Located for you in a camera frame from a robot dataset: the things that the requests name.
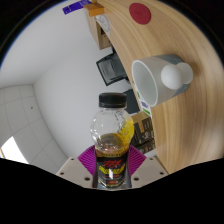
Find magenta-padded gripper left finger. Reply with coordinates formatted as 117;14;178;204
55;144;98;190

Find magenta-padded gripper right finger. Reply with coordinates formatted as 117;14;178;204
127;144;169;190

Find clear bottle with black cap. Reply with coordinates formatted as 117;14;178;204
89;92;135;190

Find wide dark brown box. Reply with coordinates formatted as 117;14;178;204
139;116;155;145

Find ceiling light panel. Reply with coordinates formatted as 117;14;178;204
0;135;29;164

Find white mug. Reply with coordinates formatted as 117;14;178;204
131;54;194;108

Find grey mesh office chair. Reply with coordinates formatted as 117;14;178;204
95;51;131;87

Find wooden side desk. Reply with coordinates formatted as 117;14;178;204
84;9;115;51

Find flat round red coaster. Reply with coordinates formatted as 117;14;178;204
128;2;152;26

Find orange box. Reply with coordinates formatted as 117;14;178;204
83;2;106;18

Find purple standing card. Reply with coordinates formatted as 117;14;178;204
62;0;93;15

